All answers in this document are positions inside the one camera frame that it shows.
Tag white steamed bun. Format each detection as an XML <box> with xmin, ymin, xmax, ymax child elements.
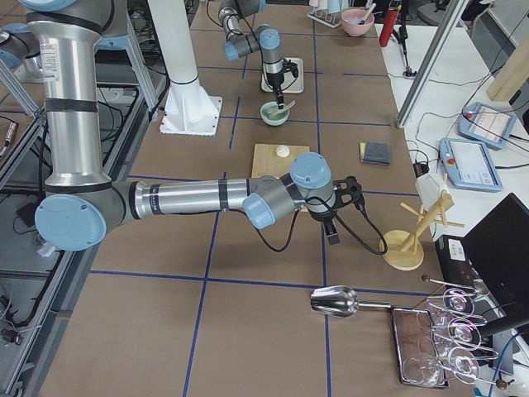
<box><xmin>275</xmin><ymin>145</ymin><xmax>290</xmax><ymax>158</ymax></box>

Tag aluminium frame post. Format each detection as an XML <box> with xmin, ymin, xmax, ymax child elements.
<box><xmin>396</xmin><ymin>0</ymin><xmax>469</xmax><ymax>128</ymax></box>

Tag near teach pendant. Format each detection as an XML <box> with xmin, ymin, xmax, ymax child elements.
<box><xmin>439</xmin><ymin>138</ymin><xmax>503</xmax><ymax>192</ymax></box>

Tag far teach pendant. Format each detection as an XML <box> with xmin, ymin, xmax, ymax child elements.
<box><xmin>458</xmin><ymin>102</ymin><xmax>517</xmax><ymax>150</ymax></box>

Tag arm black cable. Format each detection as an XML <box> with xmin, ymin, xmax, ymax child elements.
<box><xmin>255</xmin><ymin>194</ymin><xmax>388</xmax><ymax>254</ymax></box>

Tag wooden mug tree stand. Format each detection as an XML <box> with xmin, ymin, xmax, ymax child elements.
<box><xmin>383</xmin><ymin>189</ymin><xmax>465</xmax><ymax>271</ymax></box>

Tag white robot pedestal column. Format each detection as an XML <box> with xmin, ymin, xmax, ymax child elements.
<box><xmin>146</xmin><ymin>0</ymin><xmax>204</xmax><ymax>133</ymax></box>

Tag white bear serving tray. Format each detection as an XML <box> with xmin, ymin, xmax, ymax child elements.
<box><xmin>260</xmin><ymin>57</ymin><xmax>304</xmax><ymax>93</ymax></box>

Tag teach pendant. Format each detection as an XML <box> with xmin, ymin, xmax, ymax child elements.
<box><xmin>439</xmin><ymin>138</ymin><xmax>503</xmax><ymax>192</ymax></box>
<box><xmin>458</xmin><ymin>102</ymin><xmax>517</xmax><ymax>150</ymax></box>

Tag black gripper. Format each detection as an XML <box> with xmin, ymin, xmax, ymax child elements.
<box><xmin>264</xmin><ymin>71</ymin><xmax>284</xmax><ymax>109</ymax></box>
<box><xmin>307</xmin><ymin>194</ymin><xmax>340</xmax><ymax>244</ymax></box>

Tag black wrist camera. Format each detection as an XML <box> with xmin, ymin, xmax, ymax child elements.
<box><xmin>283</xmin><ymin>58</ymin><xmax>299</xmax><ymax>79</ymax></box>
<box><xmin>333</xmin><ymin>176</ymin><xmax>365</xmax><ymax>211</ymax></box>

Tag wine glasses on rack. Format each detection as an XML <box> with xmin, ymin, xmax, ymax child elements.
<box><xmin>410</xmin><ymin>283</ymin><xmax>498</xmax><ymax>385</ymax></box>

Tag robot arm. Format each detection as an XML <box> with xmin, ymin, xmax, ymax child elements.
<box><xmin>19</xmin><ymin>1</ymin><xmax>342</xmax><ymax>252</ymax></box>
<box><xmin>218</xmin><ymin>0</ymin><xmax>287</xmax><ymax>109</ymax></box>

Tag metal scoop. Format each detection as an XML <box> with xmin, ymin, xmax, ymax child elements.
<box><xmin>310</xmin><ymin>285</ymin><xmax>392</xmax><ymax>318</ymax></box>

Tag wooden cutting board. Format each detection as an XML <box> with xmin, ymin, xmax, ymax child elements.
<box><xmin>251</xmin><ymin>144</ymin><xmax>310</xmax><ymax>178</ymax></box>

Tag pink ice bowl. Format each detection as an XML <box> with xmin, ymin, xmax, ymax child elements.
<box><xmin>341</xmin><ymin>8</ymin><xmax>374</xmax><ymax>37</ymax></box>

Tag black monitor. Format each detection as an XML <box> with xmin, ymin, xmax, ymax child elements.
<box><xmin>463</xmin><ymin>193</ymin><xmax>529</xmax><ymax>311</ymax></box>

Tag red bottle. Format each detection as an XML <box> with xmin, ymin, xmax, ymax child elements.
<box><xmin>379</xmin><ymin>8</ymin><xmax>398</xmax><ymax>47</ymax></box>

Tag light green bowl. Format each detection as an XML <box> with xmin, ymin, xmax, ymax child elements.
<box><xmin>260</xmin><ymin>101</ymin><xmax>290</xmax><ymax>127</ymax></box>

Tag black glass rack tray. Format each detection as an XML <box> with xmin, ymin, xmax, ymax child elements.
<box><xmin>390</xmin><ymin>307</ymin><xmax>449</xmax><ymax>389</ymax></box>

